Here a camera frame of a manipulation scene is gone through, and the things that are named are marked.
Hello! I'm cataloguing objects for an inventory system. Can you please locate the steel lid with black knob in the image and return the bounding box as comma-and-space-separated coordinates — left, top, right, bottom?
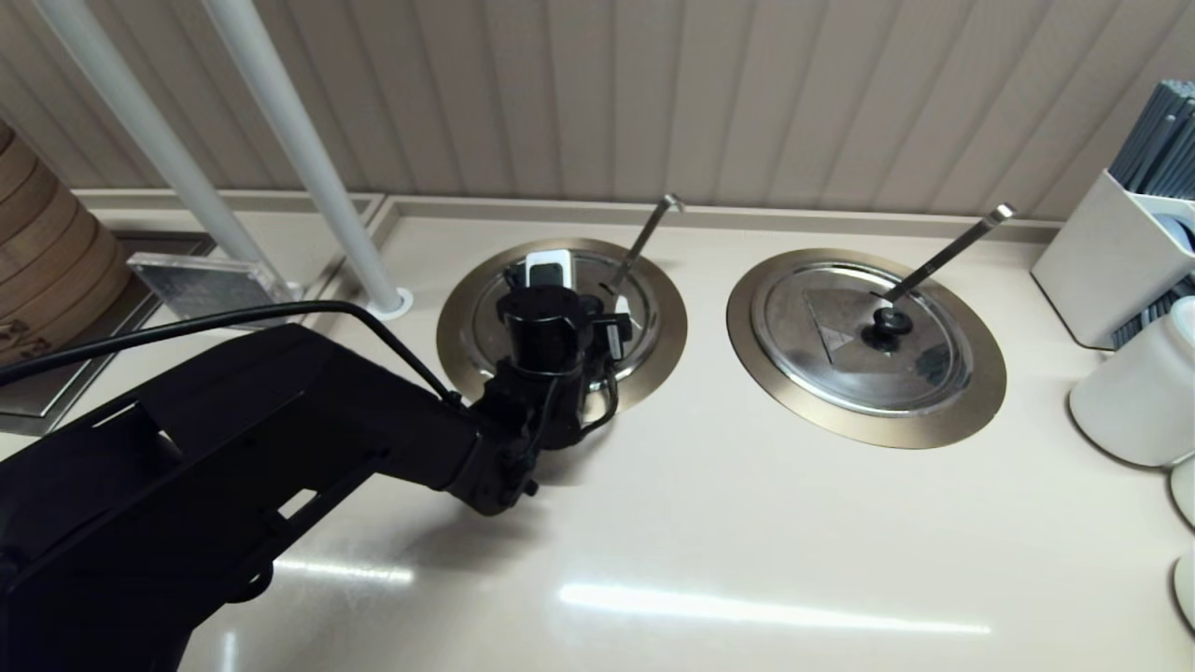
751, 262, 974, 418
467, 250, 662, 398

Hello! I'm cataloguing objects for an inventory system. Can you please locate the ladle handle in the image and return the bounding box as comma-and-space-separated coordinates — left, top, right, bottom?
607, 194, 687, 292
879, 203, 1017, 305

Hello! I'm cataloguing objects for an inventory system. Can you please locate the white metal pole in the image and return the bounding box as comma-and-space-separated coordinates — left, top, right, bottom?
31, 0, 302, 300
200, 0, 416, 321

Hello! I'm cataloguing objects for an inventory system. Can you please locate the clear acrylic sign holder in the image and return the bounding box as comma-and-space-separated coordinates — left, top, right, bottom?
126, 252, 302, 329

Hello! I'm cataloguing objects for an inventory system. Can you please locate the white chopstick holder box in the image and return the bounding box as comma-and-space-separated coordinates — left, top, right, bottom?
1030, 169, 1195, 352

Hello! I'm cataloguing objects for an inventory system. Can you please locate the dark metal steamer tray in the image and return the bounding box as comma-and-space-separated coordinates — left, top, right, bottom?
0, 233, 218, 438

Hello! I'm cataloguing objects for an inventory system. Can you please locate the bamboo steamer stack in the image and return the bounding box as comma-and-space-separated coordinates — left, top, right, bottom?
0, 121, 132, 367

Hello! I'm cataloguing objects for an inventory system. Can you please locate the white ceramic jar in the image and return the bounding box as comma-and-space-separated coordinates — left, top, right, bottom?
1069, 297, 1195, 468

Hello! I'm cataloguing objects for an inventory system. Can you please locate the white ceramic cup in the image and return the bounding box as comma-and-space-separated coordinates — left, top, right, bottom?
1173, 551, 1195, 634
1169, 457, 1195, 531

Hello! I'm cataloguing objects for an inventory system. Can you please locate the brass round counter ring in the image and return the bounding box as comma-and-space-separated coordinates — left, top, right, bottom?
726, 248, 1007, 451
437, 237, 689, 421

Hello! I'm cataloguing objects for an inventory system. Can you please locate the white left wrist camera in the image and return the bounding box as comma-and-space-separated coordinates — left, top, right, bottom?
526, 249, 573, 290

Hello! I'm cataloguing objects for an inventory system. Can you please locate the black cable loop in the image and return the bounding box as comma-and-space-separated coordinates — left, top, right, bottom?
224, 558, 277, 604

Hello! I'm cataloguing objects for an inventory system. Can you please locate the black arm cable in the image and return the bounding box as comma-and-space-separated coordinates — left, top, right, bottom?
0, 301, 463, 407

